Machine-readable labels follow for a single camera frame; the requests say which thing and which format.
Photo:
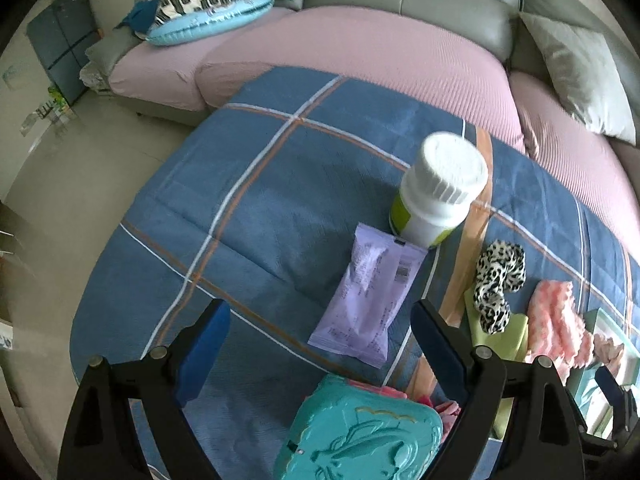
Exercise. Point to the pink sofa seat cover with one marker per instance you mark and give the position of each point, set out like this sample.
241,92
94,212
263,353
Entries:
565,150
350,45

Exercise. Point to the blue grey cabinet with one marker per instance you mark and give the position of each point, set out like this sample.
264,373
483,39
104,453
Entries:
60,45

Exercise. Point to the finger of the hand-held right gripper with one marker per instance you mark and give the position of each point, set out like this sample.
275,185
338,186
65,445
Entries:
600,447
607,385

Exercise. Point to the light green cloth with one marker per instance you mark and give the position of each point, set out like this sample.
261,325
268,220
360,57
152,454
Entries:
510,335

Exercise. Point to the leopard print scrunchie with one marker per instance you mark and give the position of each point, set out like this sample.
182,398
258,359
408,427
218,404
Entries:
492,305

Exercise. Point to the dark shelf unit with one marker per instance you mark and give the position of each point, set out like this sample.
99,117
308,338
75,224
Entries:
7,235

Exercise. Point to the pink scalloped cloth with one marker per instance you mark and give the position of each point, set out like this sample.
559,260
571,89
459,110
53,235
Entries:
555,320

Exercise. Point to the white pill bottle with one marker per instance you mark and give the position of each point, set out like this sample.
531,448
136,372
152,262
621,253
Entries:
435,200

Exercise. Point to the blue plaid blanket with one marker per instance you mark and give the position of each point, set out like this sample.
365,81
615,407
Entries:
250,185

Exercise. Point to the white tray with green rim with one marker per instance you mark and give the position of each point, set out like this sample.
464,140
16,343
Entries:
592,394

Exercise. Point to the pink and red pipe cleaners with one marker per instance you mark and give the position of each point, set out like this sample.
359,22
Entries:
442,407

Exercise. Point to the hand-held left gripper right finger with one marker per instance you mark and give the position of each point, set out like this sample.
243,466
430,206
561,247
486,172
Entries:
440,350

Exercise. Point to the blue crumpled cloth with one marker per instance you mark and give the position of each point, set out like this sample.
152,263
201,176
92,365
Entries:
140,17

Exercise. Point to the teal plastic toy case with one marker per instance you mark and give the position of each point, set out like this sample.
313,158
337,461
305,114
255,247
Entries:
360,435

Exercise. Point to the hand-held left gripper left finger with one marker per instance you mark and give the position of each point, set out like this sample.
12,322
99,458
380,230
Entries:
200,355

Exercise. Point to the purple wipes packet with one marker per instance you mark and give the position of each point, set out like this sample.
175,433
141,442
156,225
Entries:
365,300

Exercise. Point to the small items on floor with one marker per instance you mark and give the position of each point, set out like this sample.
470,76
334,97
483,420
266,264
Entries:
50,110

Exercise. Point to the pink floral scrunchie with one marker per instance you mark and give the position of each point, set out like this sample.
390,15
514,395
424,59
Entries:
607,350

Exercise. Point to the white plastic bag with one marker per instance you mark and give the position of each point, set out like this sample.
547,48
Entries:
95,75

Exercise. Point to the grey throw pillow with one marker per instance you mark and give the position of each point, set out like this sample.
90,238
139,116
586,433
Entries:
575,70

